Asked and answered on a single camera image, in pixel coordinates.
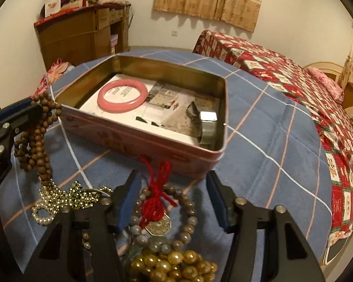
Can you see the silver wrist watch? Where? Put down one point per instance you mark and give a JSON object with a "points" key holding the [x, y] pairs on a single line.
{"points": [[207, 118]]}

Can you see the brown wooden desk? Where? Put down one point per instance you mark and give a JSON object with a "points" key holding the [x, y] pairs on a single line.
{"points": [[67, 41]]}

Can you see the stacked storage boxes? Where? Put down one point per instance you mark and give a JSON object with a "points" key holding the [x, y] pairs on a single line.
{"points": [[114, 42]]}

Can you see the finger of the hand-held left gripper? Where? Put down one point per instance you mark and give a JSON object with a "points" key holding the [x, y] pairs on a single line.
{"points": [[16, 107], [26, 117]]}

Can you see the bed with red patterned cover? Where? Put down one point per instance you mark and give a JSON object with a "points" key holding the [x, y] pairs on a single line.
{"points": [[326, 141]]}

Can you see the pink tin box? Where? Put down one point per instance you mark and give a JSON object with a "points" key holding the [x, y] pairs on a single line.
{"points": [[129, 144]]}

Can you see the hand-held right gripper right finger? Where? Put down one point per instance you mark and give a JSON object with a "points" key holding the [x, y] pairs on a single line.
{"points": [[220, 208]]}

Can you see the pink pillow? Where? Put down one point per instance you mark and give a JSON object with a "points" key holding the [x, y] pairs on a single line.
{"points": [[326, 83]]}

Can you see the red tassel coin charm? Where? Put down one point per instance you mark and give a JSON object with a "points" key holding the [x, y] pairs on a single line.
{"points": [[156, 202]]}

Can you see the pink cloth bundle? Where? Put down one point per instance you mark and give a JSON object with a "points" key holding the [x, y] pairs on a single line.
{"points": [[54, 72]]}

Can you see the printed paper booklet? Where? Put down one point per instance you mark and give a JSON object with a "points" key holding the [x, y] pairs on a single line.
{"points": [[170, 114]]}

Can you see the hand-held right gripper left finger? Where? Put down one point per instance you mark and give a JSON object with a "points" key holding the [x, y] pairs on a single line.
{"points": [[129, 205]]}

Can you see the white carton box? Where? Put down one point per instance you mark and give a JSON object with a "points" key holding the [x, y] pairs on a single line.
{"points": [[53, 1]]}

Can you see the thin silver bangle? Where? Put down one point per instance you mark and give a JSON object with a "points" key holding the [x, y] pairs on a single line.
{"points": [[103, 190]]}

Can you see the pink bangle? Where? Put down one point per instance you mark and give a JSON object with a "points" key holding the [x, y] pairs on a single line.
{"points": [[101, 100]]}

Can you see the flat red box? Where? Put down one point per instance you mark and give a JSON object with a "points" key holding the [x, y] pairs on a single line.
{"points": [[58, 13]]}

